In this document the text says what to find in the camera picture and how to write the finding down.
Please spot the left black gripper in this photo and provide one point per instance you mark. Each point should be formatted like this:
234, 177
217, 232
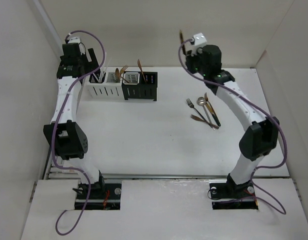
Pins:
91, 65

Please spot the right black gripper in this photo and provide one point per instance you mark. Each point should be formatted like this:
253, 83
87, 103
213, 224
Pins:
192, 57

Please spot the gold fork green handle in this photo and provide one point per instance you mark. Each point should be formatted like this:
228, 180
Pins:
182, 42

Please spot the copper spoon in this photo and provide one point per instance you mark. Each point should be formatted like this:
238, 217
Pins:
117, 73

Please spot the copper fork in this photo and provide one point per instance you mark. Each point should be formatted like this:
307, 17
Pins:
196, 118

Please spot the clear chopstick two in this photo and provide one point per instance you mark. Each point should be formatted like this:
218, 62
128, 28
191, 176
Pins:
102, 74

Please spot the gold fork dark handle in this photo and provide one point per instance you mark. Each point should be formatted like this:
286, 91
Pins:
121, 71

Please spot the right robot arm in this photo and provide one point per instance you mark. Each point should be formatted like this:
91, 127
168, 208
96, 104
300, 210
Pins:
260, 136

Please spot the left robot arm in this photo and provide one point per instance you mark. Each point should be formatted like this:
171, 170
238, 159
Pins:
91, 175

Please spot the white utensil container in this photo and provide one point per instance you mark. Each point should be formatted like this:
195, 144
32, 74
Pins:
109, 89

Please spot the silver spoon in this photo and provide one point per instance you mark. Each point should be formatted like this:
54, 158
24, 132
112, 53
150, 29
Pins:
201, 102

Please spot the dark steel fork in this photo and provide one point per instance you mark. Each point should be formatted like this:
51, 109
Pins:
191, 105

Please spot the black utensil container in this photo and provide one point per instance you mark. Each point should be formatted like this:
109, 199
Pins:
140, 85

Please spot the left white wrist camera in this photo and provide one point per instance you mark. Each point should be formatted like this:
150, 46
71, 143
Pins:
74, 40

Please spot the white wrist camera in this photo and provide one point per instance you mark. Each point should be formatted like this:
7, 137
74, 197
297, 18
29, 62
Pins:
198, 41
74, 40

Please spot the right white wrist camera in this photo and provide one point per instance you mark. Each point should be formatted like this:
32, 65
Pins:
198, 41

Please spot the gold knife black handle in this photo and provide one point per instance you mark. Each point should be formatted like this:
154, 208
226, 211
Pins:
211, 110

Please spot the aluminium rail front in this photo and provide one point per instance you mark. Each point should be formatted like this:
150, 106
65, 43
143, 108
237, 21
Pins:
159, 176

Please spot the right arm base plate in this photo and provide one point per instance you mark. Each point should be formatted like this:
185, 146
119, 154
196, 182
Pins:
226, 197

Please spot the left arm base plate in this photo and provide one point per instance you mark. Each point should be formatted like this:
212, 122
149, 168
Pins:
105, 197

